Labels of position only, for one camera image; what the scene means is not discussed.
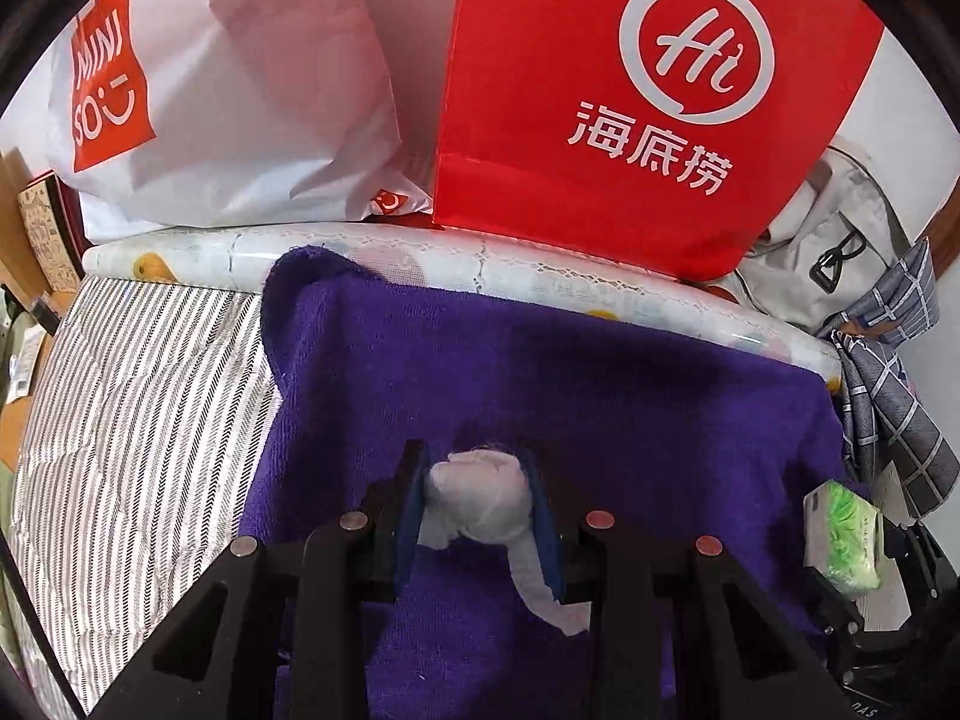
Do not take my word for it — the red paper bag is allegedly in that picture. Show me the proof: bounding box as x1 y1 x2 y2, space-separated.
431 0 887 282

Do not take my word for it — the white cloth glove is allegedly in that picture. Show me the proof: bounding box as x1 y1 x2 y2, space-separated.
418 446 587 637

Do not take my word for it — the patterned brown box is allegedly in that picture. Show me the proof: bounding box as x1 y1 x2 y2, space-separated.
16 172 85 290

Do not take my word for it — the striped grey white quilt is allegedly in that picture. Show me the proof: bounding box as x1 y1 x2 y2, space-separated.
0 270 280 720

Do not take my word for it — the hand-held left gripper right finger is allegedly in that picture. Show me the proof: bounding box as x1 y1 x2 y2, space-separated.
517 448 857 720

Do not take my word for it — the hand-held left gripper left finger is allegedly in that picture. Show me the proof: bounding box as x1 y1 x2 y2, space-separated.
90 439 430 720

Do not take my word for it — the grey backpack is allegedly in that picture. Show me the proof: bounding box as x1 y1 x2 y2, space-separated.
731 133 938 332

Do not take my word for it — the rolled white printed mat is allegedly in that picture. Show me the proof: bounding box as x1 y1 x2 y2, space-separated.
81 221 842 391

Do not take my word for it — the purple towel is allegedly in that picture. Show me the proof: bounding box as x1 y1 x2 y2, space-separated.
240 244 852 720

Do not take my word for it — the grey plaid cloth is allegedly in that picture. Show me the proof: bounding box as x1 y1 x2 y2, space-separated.
821 236 960 520

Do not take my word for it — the white shopping bag red label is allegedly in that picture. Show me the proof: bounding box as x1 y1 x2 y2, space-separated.
45 0 437 241

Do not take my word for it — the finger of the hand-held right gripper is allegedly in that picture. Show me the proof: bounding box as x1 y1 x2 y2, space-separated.
881 516 947 616
806 566 865 642

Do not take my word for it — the pale green tissue packet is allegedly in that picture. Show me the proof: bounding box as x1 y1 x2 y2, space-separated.
804 481 887 595

